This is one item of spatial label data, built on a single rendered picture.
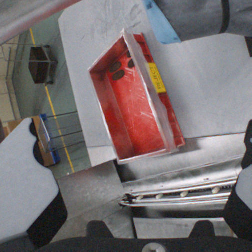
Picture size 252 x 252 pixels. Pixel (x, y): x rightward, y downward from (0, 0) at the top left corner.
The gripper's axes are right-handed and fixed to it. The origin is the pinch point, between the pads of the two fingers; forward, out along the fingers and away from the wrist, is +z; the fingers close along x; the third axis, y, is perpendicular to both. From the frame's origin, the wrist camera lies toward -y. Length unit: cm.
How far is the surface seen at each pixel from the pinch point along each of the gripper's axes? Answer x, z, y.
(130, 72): -2, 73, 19
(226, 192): 30, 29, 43
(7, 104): -455, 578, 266
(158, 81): 9, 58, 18
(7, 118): -445, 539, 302
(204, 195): 25, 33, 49
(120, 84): -6, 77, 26
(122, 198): -6, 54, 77
